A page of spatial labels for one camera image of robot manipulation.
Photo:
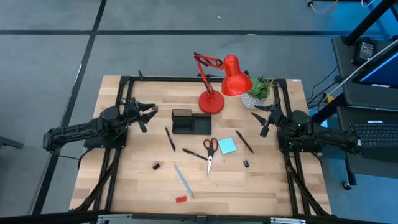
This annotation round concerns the black camera rig beam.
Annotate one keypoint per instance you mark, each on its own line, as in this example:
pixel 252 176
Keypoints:
pixel 37 217

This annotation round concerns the black binder clip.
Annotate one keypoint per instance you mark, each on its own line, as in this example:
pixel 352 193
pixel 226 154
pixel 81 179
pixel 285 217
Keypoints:
pixel 156 166
pixel 246 163

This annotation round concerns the black pen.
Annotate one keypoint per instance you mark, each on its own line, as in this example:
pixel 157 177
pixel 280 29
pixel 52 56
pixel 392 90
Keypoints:
pixel 170 139
pixel 194 154
pixel 244 142

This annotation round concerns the red desk lamp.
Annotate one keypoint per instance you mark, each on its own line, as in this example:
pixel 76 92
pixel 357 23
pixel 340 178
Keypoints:
pixel 211 104

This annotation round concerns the black computer monitor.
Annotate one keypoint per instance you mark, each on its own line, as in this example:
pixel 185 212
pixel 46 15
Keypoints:
pixel 382 73

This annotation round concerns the red and black scissors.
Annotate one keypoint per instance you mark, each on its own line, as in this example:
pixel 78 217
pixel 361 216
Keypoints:
pixel 211 154

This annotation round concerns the grey furniture foot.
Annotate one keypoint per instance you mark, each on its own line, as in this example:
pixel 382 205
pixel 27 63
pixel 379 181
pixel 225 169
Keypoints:
pixel 9 142

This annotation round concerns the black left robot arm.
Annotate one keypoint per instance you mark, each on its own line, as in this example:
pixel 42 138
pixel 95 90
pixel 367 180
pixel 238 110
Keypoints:
pixel 77 129

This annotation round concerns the green succulent plant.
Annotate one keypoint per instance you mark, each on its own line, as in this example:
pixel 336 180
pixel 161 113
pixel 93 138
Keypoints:
pixel 259 90

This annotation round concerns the black power adapter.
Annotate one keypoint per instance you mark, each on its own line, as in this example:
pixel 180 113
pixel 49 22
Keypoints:
pixel 366 50

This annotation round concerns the blue sticky note pad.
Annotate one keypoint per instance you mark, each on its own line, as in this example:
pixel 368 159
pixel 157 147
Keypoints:
pixel 227 145

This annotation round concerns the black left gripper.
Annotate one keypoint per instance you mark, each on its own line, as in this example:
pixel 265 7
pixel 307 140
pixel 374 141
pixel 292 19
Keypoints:
pixel 133 112

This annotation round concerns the black vertical pole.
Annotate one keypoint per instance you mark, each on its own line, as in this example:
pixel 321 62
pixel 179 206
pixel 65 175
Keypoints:
pixel 368 20

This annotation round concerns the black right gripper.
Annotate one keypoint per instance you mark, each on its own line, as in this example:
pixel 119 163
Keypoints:
pixel 276 115

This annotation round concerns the black keyboard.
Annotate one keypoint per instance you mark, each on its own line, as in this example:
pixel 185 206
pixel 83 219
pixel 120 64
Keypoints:
pixel 376 135

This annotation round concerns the white triangle-patterned plant pot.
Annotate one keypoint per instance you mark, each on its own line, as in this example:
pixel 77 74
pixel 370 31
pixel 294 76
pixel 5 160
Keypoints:
pixel 250 102

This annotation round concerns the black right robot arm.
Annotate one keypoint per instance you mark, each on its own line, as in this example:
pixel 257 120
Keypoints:
pixel 326 137

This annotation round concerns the black computer cart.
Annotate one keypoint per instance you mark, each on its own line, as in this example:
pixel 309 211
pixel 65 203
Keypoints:
pixel 345 93

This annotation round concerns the blue mechanical pencil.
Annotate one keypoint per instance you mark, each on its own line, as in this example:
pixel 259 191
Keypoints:
pixel 184 181

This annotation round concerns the red eraser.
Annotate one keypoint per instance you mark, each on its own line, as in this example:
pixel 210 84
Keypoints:
pixel 181 199

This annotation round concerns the black mesh desk organizer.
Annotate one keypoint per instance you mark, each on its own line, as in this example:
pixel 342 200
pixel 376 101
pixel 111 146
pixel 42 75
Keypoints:
pixel 202 124

